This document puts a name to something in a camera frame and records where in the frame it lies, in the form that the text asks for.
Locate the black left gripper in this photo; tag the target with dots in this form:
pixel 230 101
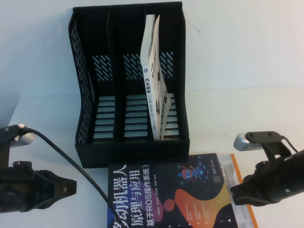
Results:
pixel 26 187

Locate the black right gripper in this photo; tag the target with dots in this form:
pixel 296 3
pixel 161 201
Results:
pixel 268 183

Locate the dark colourful robotics book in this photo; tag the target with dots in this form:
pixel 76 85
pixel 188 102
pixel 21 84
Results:
pixel 166 197

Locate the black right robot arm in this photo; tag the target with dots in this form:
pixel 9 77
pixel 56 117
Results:
pixel 294 175

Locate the white orange ROS2 book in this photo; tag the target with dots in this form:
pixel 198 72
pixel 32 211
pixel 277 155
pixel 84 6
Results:
pixel 242 213

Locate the black plastic book stand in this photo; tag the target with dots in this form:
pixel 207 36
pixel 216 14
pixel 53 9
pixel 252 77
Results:
pixel 133 152

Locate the white book with black print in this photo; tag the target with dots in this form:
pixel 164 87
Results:
pixel 154 83

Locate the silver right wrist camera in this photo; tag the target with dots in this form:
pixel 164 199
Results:
pixel 242 142

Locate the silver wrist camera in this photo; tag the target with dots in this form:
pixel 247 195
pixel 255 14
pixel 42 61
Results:
pixel 25 139
pixel 242 142

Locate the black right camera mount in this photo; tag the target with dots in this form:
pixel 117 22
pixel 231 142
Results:
pixel 268 140

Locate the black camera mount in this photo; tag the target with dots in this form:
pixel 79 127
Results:
pixel 268 140
pixel 7 137

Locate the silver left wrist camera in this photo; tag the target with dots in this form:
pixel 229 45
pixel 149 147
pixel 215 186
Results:
pixel 25 139

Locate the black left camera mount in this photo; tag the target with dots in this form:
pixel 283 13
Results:
pixel 7 137

